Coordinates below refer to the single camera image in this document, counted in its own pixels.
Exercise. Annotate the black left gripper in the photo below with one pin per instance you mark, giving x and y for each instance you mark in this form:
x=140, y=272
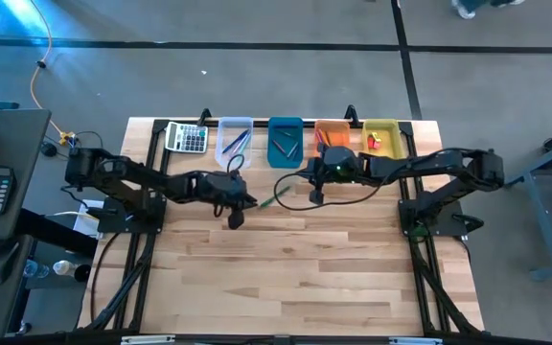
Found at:
x=225, y=189

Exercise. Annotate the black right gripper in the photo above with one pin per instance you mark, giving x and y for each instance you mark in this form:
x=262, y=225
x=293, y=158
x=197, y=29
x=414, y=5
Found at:
x=338, y=165

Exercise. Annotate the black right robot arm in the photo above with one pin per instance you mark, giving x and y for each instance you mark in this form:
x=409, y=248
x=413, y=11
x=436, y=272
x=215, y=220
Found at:
x=424, y=165

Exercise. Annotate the red eraser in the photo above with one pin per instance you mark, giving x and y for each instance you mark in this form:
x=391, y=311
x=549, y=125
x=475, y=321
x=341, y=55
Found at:
x=373, y=144

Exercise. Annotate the white bottle black cap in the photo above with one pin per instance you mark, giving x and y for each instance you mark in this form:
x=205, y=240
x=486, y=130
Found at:
x=65, y=268

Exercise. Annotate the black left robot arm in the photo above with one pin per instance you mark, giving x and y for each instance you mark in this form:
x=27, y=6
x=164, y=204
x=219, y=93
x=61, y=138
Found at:
x=127, y=175

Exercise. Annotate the blue pen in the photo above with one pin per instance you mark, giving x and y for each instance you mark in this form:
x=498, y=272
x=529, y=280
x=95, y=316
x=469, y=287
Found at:
x=237, y=140

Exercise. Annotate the grey side desk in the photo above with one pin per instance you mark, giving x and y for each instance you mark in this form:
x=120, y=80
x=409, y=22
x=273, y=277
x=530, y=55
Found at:
x=27, y=144

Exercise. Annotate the green crayon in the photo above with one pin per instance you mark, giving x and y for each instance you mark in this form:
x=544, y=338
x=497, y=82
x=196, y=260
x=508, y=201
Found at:
x=286, y=133

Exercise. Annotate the orange plastic bin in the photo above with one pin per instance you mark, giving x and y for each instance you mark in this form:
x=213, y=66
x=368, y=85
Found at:
x=342, y=136

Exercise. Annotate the person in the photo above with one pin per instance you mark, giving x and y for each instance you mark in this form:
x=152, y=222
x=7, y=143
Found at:
x=465, y=8

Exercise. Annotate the blue crayon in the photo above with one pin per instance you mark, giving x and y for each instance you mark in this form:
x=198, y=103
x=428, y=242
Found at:
x=293, y=150

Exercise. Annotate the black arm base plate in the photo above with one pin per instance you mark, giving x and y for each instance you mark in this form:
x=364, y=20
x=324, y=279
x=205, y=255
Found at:
x=455, y=211
x=113, y=227

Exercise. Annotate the turquoise pen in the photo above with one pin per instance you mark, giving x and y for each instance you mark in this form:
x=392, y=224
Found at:
x=241, y=153

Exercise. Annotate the white desk calculator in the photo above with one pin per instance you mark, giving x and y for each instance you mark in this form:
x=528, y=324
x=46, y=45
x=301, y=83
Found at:
x=185, y=139

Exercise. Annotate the black round adapter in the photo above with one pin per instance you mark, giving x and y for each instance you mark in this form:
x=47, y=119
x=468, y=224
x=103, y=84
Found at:
x=48, y=149

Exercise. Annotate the clear water bottle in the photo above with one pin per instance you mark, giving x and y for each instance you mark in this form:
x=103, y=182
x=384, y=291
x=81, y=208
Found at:
x=36, y=269

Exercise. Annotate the teal plastic bin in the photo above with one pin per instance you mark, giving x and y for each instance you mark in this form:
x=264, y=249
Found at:
x=276, y=163

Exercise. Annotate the lilac pen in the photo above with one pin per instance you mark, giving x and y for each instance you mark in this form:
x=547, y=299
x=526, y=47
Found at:
x=243, y=144

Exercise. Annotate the black aluminium table frame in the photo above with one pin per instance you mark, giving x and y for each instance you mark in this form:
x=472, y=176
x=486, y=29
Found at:
x=260, y=123

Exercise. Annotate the yellow plug connector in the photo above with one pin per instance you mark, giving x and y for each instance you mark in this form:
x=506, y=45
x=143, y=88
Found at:
x=66, y=139

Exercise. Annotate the yellow plastic bin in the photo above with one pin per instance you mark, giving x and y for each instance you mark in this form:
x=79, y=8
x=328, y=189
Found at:
x=394, y=144

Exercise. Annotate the white paper sheet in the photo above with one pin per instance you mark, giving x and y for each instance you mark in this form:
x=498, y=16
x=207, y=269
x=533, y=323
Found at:
x=83, y=207

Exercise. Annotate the clear plastic bin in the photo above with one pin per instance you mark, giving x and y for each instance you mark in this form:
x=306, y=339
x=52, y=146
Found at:
x=221, y=125

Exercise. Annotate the green ballpoint pen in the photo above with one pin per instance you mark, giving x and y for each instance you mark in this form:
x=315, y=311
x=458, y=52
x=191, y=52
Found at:
x=274, y=197

